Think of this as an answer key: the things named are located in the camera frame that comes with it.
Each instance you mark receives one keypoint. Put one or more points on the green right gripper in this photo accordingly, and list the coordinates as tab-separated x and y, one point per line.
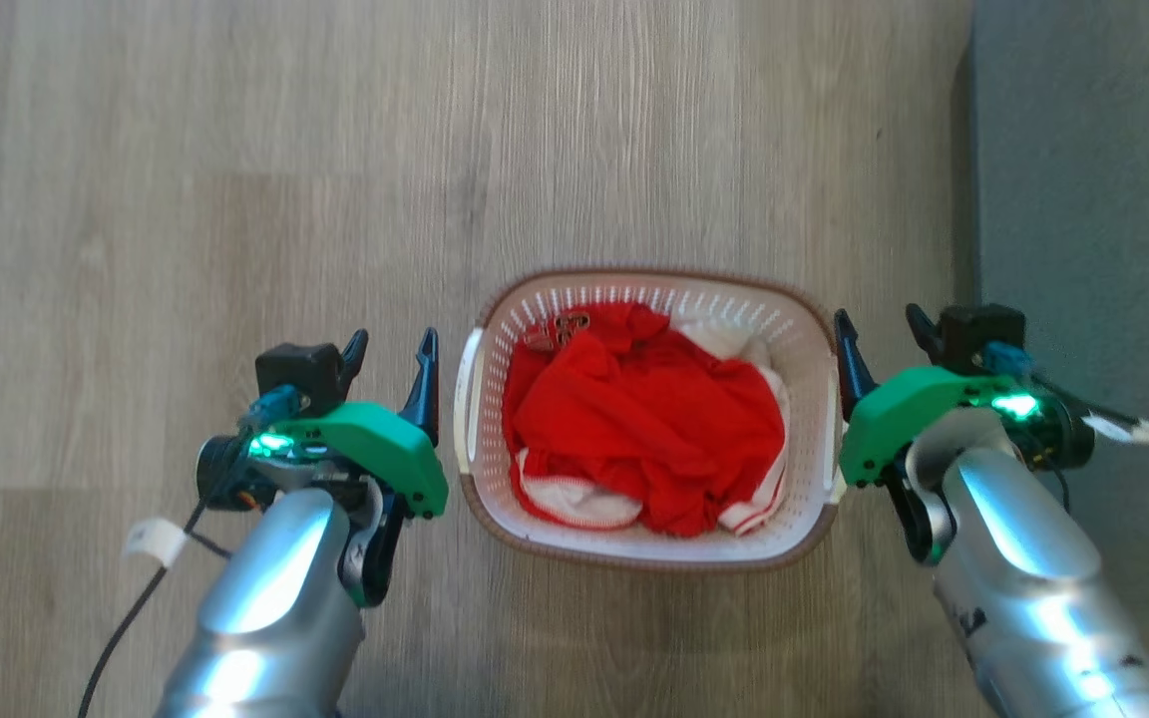
904	409

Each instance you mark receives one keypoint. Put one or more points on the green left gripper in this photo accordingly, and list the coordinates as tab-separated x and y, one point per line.
385	444

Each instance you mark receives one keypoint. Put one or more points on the white plastic laundry basket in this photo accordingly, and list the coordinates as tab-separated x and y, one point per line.
806	351

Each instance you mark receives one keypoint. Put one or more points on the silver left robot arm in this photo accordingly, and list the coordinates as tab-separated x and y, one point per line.
275	588

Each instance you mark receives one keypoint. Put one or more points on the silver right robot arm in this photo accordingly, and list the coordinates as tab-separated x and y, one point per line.
1023	578

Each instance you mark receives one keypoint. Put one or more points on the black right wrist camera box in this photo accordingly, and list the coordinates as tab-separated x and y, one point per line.
978	337

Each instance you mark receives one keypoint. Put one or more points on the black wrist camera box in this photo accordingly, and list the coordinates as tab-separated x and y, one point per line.
295	374
978	337

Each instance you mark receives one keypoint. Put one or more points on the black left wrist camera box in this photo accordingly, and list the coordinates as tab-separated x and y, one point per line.
295	374

